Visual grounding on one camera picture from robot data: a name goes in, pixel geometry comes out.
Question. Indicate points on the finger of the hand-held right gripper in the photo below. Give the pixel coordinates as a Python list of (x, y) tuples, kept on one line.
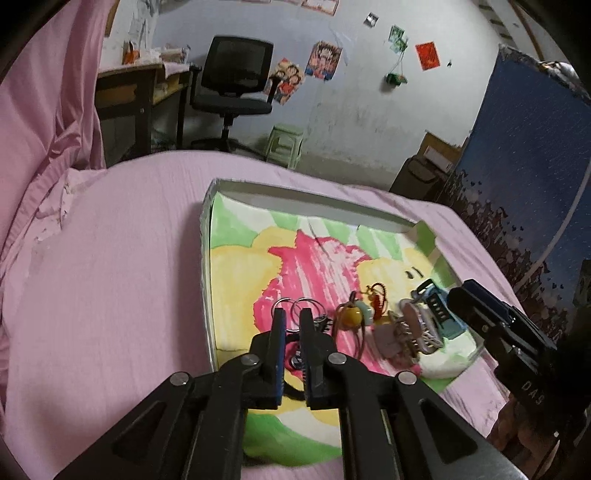
[(491, 297), (475, 314)]

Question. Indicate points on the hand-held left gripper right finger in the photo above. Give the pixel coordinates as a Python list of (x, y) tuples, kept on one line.
[(307, 364)]

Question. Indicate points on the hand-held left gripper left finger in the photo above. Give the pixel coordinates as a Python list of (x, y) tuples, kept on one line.
[(278, 364)]

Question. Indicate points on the blue hair clip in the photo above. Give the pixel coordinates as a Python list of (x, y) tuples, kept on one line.
[(450, 324)]

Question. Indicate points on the shallow white cardboard box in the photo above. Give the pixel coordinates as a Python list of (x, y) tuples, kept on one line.
[(206, 277)]

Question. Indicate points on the person's right hand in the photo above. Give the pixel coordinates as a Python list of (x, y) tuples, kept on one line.
[(510, 424)]

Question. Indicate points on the beige hair claw clip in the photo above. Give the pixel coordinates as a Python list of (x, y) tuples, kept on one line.
[(385, 344)]

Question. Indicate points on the colourful painted paper sheet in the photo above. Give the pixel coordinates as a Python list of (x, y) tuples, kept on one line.
[(240, 258)]

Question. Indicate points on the blue starry cloth wardrobe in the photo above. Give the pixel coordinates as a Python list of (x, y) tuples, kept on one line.
[(521, 161)]

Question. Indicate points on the dark bag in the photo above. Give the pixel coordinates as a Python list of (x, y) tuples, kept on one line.
[(415, 177)]

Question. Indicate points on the pink bed sheet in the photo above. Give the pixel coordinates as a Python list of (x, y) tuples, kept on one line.
[(115, 277)]

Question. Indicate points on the green plastic stool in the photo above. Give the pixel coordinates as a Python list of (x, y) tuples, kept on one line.
[(284, 143)]

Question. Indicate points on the black office chair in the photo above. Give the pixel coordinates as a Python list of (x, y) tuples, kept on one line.
[(238, 64)]

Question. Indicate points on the wooden desk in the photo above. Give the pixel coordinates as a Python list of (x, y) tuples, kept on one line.
[(122, 92)]

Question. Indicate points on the orange item on desk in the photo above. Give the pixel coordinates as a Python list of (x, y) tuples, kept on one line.
[(130, 53)]

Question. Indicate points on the pink curtain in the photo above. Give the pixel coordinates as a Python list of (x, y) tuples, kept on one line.
[(46, 92)]

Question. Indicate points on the green wall hanging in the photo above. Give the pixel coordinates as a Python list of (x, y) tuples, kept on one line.
[(396, 79)]

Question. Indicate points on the red paper wall decoration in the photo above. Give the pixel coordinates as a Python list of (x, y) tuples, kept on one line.
[(426, 55)]

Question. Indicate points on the green wall photos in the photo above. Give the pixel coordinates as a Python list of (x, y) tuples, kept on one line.
[(398, 39)]

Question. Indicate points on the family cartoon wall poster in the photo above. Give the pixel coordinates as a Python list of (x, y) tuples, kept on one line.
[(287, 82)]

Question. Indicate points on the anime wall poster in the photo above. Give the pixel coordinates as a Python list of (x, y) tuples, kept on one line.
[(324, 60)]

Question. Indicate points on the small dark wall photo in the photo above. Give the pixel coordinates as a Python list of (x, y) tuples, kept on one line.
[(371, 19)]

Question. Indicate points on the pink-edged wall poster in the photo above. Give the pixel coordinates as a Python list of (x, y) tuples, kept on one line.
[(319, 4)]

